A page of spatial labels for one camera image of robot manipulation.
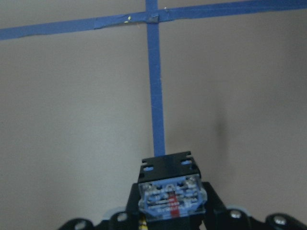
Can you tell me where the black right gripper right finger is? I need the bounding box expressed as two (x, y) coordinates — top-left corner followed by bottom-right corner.
(202, 182), (307, 230)

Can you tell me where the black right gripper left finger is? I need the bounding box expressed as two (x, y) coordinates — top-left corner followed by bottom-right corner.
(58, 183), (141, 230)

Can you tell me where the yellow push button switch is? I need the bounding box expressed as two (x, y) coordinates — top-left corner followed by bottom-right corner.
(138, 151), (208, 230)

